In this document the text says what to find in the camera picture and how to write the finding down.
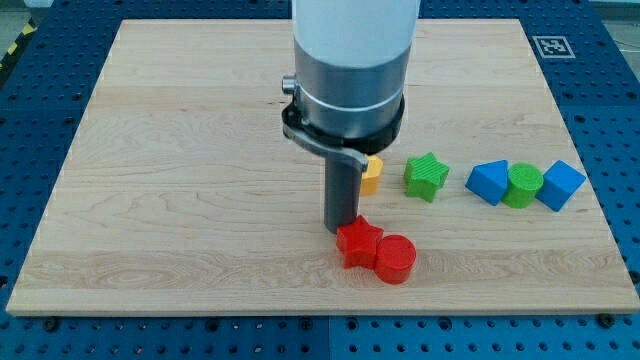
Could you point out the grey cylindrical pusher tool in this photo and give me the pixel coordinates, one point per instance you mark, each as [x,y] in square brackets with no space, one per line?
[341,193]

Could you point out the wooden board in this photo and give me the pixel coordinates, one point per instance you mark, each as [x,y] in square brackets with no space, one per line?
[180,196]

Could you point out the blue triangle block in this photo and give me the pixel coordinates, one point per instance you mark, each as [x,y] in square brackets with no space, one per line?
[489,181]

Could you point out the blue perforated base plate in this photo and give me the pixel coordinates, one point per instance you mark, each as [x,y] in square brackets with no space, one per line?
[41,106]

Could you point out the white fiducial marker tag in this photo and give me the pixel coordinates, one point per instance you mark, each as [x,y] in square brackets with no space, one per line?
[553,47]

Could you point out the yellow block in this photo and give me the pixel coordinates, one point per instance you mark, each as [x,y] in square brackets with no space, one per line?
[371,177]

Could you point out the green star block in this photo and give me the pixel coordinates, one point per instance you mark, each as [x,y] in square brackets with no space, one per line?
[425,176]

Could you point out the green cylinder block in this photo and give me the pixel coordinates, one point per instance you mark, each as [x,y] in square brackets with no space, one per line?
[524,180]

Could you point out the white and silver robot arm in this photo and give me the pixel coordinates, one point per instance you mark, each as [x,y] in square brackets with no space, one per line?
[350,61]

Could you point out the red star block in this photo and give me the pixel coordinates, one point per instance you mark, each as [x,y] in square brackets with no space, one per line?
[358,243]

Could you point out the blue cube block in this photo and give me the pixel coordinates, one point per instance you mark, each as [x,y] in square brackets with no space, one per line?
[560,182]

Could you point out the red cylinder block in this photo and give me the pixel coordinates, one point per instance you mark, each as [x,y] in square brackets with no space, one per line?
[395,258]

